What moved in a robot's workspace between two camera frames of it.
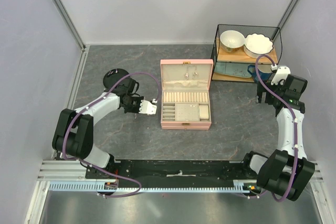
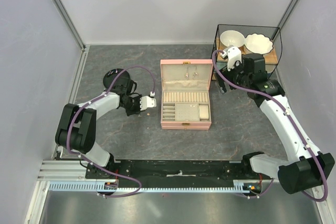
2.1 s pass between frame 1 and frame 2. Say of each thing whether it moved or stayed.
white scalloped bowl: stayed
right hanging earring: stayed
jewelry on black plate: stayed
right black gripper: moved
